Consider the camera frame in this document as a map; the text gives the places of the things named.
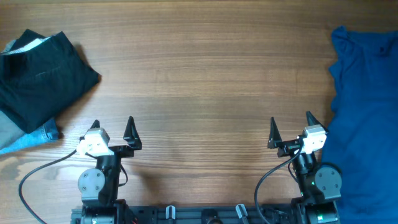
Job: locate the blue polo shirt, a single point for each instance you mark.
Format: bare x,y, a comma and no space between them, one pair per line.
362,138

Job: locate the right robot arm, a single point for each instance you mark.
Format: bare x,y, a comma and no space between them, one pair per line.
319,183

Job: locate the folded black garment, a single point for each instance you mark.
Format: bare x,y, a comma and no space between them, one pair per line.
40,77

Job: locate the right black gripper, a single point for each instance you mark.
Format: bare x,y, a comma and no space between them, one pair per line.
289,145

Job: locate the folded blue jeans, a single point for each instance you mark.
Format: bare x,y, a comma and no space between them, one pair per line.
46,133

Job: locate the folded grey garment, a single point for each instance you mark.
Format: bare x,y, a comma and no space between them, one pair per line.
9,131

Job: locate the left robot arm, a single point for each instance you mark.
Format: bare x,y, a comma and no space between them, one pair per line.
99,185

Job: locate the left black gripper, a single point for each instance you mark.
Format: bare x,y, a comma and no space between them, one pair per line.
117,150

